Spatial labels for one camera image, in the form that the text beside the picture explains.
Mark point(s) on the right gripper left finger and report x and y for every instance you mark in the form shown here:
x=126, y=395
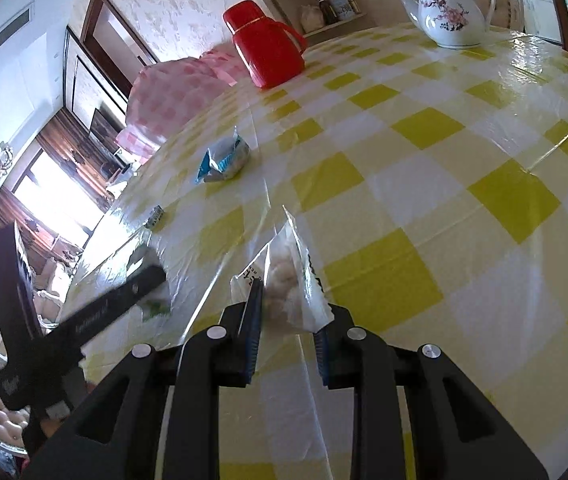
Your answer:
x=157, y=416

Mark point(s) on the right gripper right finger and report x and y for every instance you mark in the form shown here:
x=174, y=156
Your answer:
x=457, y=433

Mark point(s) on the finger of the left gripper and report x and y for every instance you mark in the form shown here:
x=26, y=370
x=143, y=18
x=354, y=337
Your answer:
x=95, y=317
x=11, y=284

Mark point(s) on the green white milk packet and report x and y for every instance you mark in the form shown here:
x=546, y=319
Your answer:
x=144, y=265

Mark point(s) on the small blue white candy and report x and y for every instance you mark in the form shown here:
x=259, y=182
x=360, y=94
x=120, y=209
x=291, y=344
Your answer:
x=154, y=217

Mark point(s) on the blue silver small packet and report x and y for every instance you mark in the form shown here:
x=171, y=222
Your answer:
x=224, y=160

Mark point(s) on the clear bag white pastry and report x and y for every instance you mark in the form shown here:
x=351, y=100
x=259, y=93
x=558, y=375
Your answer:
x=293, y=300

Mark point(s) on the pink checkered food cover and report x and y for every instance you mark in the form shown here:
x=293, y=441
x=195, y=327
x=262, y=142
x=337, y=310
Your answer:
x=167, y=95

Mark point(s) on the yellow checkered tablecloth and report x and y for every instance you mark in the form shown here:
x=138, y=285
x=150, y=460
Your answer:
x=431, y=186

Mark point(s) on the red thermos jug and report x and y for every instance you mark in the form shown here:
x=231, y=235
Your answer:
x=271, y=50

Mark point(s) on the white floral teapot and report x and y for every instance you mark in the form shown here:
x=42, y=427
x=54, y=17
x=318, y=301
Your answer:
x=452, y=24

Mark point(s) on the wall television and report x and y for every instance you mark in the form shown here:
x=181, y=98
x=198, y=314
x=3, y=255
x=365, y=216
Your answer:
x=103, y=130

